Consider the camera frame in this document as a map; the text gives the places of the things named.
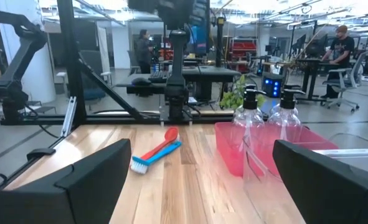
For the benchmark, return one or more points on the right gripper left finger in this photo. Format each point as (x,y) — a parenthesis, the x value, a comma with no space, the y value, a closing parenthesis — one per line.
(96,186)

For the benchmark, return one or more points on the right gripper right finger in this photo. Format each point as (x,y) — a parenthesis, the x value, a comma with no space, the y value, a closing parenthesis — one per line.
(327,193)

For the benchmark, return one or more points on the blue dish brush white bristles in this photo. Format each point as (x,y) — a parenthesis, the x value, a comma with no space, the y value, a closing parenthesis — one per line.
(158,154)

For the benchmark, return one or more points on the red plastic spoon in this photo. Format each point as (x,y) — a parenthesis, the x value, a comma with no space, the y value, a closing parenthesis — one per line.
(169,135)

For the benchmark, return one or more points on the silver aluminium brace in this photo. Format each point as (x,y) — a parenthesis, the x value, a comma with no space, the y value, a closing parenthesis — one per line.
(68,116)

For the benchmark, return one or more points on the pink plastic bin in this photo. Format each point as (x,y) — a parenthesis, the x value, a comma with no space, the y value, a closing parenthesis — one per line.
(230,146)

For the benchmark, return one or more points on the grey office chair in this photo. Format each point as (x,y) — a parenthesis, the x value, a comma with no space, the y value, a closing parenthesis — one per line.
(345,81)

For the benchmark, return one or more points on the black computer mouse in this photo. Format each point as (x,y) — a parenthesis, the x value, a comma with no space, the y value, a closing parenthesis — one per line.
(141,81)

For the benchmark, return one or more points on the black computer tower blue lights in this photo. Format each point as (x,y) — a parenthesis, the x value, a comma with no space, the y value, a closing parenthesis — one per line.
(272,87)

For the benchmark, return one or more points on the black keyboard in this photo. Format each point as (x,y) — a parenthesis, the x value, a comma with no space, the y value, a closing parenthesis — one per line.
(158,76)

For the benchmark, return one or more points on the green plant in white pot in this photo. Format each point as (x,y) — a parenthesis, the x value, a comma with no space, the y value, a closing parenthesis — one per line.
(233,98)

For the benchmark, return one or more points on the person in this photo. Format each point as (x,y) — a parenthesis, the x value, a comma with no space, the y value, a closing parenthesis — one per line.
(341,49)
(144,53)

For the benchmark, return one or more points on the red storage shelf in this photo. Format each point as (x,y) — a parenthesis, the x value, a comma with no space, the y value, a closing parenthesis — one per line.
(243,48)

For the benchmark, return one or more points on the black table edge bracket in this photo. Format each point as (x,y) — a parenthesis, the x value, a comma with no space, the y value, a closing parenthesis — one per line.
(40,153)

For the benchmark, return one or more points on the black aluminium rig frame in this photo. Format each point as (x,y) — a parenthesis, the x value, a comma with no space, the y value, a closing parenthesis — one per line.
(73,62)

